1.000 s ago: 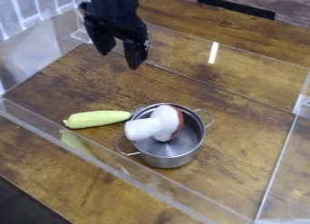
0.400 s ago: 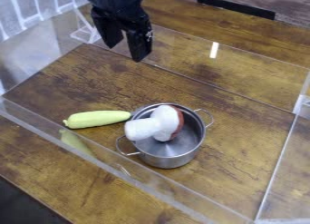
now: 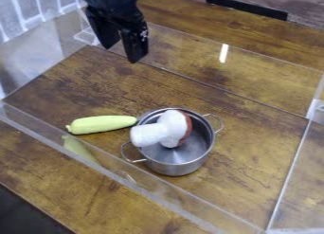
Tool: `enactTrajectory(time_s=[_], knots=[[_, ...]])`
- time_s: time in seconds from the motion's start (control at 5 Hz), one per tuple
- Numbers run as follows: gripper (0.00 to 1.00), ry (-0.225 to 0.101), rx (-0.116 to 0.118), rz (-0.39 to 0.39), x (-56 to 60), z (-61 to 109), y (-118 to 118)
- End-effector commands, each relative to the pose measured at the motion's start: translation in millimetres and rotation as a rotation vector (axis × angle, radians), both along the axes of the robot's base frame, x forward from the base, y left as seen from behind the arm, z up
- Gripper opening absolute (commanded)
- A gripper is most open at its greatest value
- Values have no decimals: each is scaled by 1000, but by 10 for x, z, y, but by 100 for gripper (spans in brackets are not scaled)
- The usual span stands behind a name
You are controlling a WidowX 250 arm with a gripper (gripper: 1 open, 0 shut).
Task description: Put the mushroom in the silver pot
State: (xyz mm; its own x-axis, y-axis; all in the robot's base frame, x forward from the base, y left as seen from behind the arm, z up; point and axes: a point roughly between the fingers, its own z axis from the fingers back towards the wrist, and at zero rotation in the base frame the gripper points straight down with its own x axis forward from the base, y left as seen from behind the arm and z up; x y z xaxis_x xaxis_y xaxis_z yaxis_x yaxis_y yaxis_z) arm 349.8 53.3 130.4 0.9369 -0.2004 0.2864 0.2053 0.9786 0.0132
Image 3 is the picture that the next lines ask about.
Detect black bar in background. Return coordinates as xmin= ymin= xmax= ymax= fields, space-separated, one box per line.
xmin=205 ymin=0 xmax=288 ymax=21

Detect silver metal pot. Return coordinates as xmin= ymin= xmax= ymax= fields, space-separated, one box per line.
xmin=121 ymin=107 xmax=224 ymax=176

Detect yellow-green toy corn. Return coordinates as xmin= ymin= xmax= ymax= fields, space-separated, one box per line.
xmin=65 ymin=116 xmax=137 ymax=135

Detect white mesh curtain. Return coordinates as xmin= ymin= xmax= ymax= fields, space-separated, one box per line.
xmin=0 ymin=0 xmax=85 ymax=45

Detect clear acrylic enclosure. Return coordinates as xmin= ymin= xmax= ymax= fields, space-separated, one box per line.
xmin=0 ymin=0 xmax=324 ymax=234

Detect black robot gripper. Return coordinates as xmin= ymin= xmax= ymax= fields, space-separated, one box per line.
xmin=84 ymin=0 xmax=148 ymax=63

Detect white and brown toy mushroom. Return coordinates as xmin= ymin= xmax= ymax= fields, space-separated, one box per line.
xmin=130 ymin=110 xmax=192 ymax=148

